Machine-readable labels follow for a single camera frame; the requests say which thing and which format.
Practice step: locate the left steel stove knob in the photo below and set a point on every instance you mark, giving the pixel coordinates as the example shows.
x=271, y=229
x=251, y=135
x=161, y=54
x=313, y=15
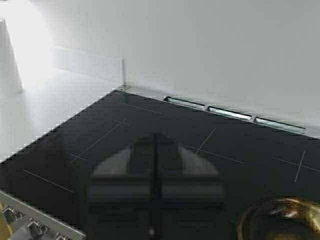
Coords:
x=10, y=215

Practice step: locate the stainless steel stove range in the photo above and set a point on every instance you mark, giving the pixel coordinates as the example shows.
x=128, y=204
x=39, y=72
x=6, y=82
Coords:
x=48, y=179

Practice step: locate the middle steel stove knob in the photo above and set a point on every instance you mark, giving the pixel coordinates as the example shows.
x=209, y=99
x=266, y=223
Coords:
x=36, y=228

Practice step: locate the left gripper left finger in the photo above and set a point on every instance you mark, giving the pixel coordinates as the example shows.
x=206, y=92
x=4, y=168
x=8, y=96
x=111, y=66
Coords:
x=120, y=191

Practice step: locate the right steel stove knob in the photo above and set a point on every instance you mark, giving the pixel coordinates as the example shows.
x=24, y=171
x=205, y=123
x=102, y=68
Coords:
x=59, y=236

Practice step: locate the steel stove knob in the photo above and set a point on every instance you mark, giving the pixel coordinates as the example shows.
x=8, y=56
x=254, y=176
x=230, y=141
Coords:
x=59, y=236
x=10, y=215
x=36, y=228

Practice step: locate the steel frying pan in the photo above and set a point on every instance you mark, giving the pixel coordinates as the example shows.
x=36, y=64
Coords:
x=280, y=218

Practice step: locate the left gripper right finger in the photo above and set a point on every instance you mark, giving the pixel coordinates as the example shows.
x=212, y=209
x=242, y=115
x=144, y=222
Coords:
x=189, y=193

